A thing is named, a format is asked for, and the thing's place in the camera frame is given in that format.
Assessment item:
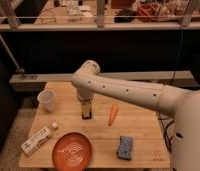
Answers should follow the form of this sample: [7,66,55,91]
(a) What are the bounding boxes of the blue sponge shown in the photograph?
[117,136,133,160]

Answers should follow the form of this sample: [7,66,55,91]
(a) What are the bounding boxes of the orange ridged plate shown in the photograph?
[52,132,92,171]

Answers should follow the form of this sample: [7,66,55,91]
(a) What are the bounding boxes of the wooden board tabletop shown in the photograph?
[19,82,170,169]

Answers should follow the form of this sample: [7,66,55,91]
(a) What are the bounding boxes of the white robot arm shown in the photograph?
[71,60,200,171]

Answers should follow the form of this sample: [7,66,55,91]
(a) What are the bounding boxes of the white carton box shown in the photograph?
[21,127,51,156]

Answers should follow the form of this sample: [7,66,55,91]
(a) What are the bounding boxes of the translucent plastic cup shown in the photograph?
[37,90,56,112]

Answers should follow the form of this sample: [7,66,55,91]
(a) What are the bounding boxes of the black striped rectangular block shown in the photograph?
[82,113,92,120]

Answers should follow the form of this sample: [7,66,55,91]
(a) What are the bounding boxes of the metal diagonal rod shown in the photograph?
[0,33,25,77]

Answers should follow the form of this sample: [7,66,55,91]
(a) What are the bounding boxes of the small white ball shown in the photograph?
[51,122,58,130]

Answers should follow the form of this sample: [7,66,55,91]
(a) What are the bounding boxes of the orange carrot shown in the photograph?
[108,104,118,126]

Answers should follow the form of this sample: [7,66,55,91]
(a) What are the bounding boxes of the black cable on floor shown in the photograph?
[157,113,176,154]

